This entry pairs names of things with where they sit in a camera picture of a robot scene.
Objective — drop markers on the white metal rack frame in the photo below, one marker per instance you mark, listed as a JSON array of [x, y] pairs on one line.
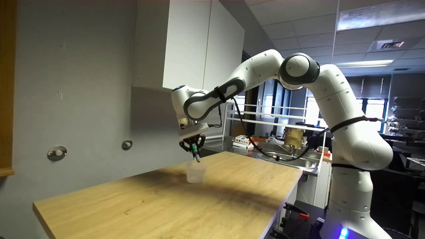
[[283, 120]]

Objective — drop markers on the orange black bar clamp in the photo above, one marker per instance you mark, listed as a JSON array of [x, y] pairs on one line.
[[296, 209]]

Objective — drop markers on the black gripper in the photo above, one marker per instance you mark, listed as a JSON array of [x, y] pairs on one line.
[[191, 140]]

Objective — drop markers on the ceiling light panel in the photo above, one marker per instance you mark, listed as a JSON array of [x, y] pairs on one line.
[[380, 13]]

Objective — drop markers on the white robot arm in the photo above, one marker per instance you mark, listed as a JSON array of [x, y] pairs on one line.
[[336, 123]]

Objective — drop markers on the round metal wall knob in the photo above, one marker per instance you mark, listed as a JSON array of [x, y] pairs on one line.
[[126, 144], [56, 152]]

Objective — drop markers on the white wall cabinet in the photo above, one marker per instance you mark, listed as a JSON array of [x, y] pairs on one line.
[[194, 43]]

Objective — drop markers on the green marker pen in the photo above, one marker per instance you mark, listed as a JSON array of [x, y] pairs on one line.
[[195, 156]]

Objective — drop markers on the black office chair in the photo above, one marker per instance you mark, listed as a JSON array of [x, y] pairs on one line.
[[398, 199]]

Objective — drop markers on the bright window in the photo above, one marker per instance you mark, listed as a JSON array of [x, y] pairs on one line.
[[373, 112]]

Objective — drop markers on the metal sink tray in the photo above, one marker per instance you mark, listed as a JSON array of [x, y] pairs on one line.
[[305, 162]]

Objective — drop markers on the ceiling air vent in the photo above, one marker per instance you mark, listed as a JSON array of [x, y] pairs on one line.
[[390, 43]]

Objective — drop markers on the yellowish jar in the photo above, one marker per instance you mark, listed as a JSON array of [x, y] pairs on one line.
[[293, 138]]

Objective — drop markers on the translucent plastic bowl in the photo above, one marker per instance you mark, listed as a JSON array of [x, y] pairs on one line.
[[195, 172]]

